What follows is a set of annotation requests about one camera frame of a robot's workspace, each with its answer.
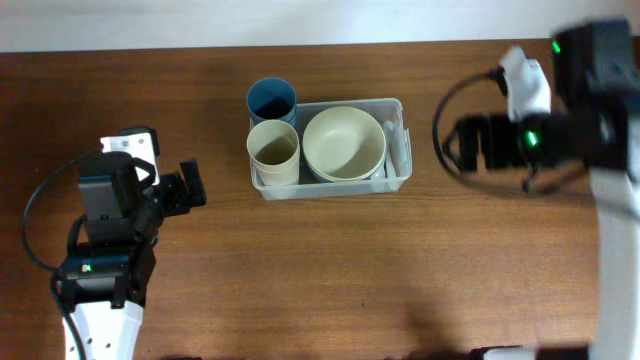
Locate clear plastic storage container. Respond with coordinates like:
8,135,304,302
249,98,412,200

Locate cream cup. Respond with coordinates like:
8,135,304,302
246,120,300,173
256,166,299,186

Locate cream bowl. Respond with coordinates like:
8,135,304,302
302,106,387,158
305,152,384,182

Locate blue bowl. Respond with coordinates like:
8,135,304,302
304,165,332,183

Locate blue cup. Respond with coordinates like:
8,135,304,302
246,77,297,127

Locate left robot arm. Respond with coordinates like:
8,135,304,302
51,126,207,359

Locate white plastic spoon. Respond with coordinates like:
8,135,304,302
371,121,408,180

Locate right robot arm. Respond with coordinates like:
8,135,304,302
434,17,639,359

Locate white plastic fork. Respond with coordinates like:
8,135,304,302
385,145,396,179

